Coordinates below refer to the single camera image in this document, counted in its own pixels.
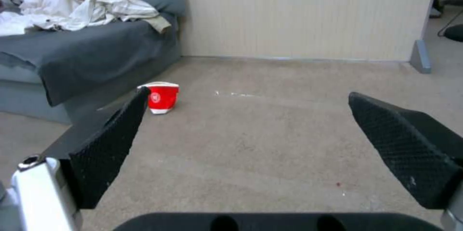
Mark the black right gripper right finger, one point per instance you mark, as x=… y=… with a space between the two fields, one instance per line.
x=401 y=138

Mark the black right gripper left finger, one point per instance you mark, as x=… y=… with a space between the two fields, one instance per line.
x=101 y=144

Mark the red and white trash can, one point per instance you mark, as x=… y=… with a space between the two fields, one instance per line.
x=162 y=98

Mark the grey partition foot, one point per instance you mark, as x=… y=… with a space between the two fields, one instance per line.
x=421 y=57

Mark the grey blue sofa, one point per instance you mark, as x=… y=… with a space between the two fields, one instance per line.
x=87 y=46

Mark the black office chair base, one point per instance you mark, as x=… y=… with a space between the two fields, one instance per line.
x=450 y=28

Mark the crumpled white cloth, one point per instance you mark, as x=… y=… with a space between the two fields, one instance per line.
x=87 y=5

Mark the cream ribbed partition panel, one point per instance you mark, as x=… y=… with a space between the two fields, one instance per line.
x=307 y=13

